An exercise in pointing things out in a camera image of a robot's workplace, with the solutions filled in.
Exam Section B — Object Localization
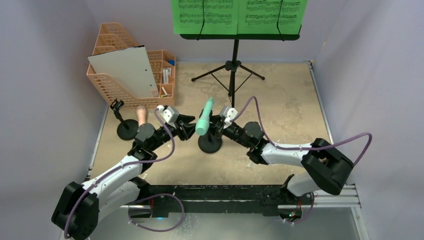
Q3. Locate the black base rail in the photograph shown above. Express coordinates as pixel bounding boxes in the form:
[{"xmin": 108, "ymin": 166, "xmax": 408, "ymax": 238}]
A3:
[{"xmin": 134, "ymin": 184, "xmax": 312, "ymax": 221}]

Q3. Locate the grey folder board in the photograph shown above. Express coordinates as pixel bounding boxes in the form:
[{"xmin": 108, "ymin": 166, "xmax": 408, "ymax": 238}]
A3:
[{"xmin": 87, "ymin": 45, "xmax": 159, "ymax": 98}]

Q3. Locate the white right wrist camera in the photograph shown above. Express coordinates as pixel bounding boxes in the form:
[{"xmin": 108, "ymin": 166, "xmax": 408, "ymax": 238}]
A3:
[{"xmin": 219, "ymin": 105, "xmax": 238, "ymax": 129}]

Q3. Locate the mint green toy microphone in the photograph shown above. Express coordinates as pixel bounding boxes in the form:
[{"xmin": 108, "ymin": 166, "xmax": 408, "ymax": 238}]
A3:
[{"xmin": 195, "ymin": 97, "xmax": 214, "ymax": 136}]

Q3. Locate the pink toy microphone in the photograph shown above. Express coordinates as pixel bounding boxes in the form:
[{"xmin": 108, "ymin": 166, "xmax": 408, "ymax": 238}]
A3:
[{"xmin": 136, "ymin": 105, "xmax": 147, "ymax": 127}]

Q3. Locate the peach plastic file organizer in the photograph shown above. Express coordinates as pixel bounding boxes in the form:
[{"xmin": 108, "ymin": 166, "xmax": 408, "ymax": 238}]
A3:
[{"xmin": 86, "ymin": 22, "xmax": 177, "ymax": 108}]

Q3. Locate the green sheet music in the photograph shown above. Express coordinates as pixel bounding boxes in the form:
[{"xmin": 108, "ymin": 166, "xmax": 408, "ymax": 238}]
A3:
[
  {"xmin": 170, "ymin": 0, "xmax": 239, "ymax": 35},
  {"xmin": 237, "ymin": 0, "xmax": 308, "ymax": 35}
]

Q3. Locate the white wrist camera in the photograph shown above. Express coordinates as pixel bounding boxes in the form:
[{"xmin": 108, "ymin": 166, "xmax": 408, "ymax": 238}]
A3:
[
  {"xmin": 156, "ymin": 105, "xmax": 180, "ymax": 126},
  {"xmin": 219, "ymin": 105, "xmax": 238, "ymax": 129}
]

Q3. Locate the black round microphone stand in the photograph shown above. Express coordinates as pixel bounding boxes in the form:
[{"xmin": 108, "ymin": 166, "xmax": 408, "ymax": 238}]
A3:
[{"xmin": 110, "ymin": 98, "xmax": 139, "ymax": 141}]

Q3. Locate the yellow tip white pen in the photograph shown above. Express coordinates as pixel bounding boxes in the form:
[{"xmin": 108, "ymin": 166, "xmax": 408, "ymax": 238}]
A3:
[{"xmin": 160, "ymin": 86, "xmax": 168, "ymax": 96}]

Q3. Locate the black music stand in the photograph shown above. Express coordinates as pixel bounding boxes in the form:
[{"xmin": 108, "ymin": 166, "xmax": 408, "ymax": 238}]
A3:
[{"xmin": 180, "ymin": 33, "xmax": 300, "ymax": 107}]

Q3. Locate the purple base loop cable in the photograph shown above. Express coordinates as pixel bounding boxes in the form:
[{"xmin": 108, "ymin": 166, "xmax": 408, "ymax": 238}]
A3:
[{"xmin": 128, "ymin": 193, "xmax": 185, "ymax": 233}]

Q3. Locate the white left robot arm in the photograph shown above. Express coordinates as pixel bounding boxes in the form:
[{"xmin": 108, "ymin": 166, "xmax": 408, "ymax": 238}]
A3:
[{"xmin": 51, "ymin": 110, "xmax": 196, "ymax": 240}]

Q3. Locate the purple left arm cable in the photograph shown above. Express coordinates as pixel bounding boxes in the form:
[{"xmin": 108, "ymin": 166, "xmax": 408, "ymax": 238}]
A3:
[{"xmin": 62, "ymin": 109, "xmax": 176, "ymax": 240}]

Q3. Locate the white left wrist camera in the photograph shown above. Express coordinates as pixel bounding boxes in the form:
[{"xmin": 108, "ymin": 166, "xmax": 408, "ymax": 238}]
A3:
[{"xmin": 156, "ymin": 105, "xmax": 180, "ymax": 126}]

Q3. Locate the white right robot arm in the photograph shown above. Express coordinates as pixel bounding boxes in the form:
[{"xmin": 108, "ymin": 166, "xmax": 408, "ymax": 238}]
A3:
[{"xmin": 209, "ymin": 115, "xmax": 354, "ymax": 204}]

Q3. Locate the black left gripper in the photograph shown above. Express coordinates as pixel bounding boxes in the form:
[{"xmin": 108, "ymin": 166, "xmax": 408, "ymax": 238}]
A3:
[{"xmin": 149, "ymin": 114, "xmax": 201, "ymax": 152}]

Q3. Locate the white marker tube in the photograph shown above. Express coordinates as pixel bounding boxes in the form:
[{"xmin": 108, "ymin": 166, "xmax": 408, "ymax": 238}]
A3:
[{"xmin": 166, "ymin": 67, "xmax": 172, "ymax": 84}]

